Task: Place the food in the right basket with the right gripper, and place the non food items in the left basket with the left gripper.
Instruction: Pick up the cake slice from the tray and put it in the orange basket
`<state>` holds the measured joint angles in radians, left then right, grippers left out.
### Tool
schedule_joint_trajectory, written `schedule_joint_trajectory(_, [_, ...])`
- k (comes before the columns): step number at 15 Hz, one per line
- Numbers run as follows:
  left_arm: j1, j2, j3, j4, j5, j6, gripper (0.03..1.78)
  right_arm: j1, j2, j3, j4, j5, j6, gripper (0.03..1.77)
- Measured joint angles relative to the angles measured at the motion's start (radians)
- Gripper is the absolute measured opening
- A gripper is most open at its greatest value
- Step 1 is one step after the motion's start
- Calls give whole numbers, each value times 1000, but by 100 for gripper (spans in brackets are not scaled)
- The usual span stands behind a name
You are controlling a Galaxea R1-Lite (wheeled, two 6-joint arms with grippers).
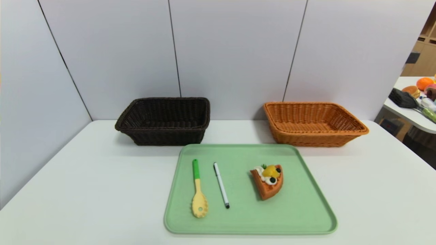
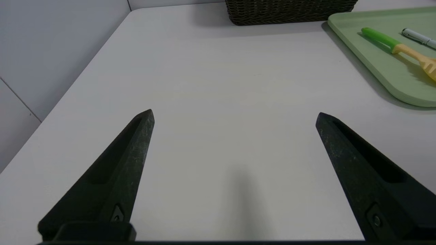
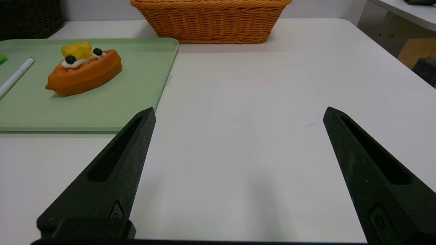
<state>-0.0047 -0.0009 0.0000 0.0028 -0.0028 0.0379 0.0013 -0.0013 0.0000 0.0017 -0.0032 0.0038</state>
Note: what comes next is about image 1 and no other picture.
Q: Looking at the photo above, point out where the orange toy fruit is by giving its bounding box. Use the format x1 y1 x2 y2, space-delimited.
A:
416 77 435 91

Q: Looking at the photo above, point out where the white toy item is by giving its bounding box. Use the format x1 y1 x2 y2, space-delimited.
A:
420 96 436 111

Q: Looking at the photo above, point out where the green toy vegetable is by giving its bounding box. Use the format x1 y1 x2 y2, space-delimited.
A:
417 105 436 123

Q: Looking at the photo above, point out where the dark brown wicker basket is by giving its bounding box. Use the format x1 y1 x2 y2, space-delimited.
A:
115 97 211 146

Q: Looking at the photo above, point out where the wooden shelf unit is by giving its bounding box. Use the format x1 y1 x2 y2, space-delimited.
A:
401 3 436 77

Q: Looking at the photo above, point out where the orange wicker basket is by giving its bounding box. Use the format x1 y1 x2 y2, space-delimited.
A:
263 101 370 147

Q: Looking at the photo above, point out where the dark grey rectangular object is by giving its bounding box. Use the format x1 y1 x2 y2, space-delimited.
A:
405 51 421 65

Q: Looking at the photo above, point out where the black brush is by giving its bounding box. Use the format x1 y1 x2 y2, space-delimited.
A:
389 88 420 109

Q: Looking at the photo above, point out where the toy bread bun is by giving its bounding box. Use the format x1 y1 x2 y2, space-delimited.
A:
402 85 421 99

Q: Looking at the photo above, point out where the yellow spoon with green handle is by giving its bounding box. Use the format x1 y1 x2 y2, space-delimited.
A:
191 159 208 218

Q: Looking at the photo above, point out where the light green plastic tray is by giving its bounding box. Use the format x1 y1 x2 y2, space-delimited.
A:
164 144 338 235

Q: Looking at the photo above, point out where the white stylus pen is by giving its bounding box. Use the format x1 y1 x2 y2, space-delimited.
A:
213 162 230 209

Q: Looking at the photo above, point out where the brown cardboard box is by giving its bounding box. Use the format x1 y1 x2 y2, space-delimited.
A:
379 117 411 142

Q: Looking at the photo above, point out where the white side table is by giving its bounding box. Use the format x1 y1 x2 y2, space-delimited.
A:
383 76 436 134

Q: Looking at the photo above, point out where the toy waffle slice with fruit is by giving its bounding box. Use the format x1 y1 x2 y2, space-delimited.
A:
250 164 284 200

